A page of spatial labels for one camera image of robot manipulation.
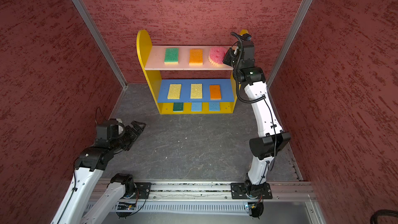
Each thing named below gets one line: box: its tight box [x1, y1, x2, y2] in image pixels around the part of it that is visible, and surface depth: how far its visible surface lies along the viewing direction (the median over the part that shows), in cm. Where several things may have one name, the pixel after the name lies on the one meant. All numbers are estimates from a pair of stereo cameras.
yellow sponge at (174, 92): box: [167, 84, 182, 100], surface depth 99 cm
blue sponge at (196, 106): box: [191, 102, 202, 112], surface depth 106 cm
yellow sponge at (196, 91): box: [190, 83, 203, 100], surface depth 99 cm
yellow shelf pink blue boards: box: [136, 29, 249, 115], surface depth 97 cm
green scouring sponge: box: [173, 102, 184, 112], surface depth 106 cm
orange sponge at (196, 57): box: [188, 48, 204, 66], surface depth 78 cm
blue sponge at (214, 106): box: [209, 101, 220, 112], surface depth 108 cm
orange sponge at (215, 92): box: [209, 84, 222, 101], surface depth 97 cm
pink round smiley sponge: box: [208, 45, 229, 65], surface depth 75 cm
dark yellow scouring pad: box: [163, 47, 179, 65], surface depth 77 cm
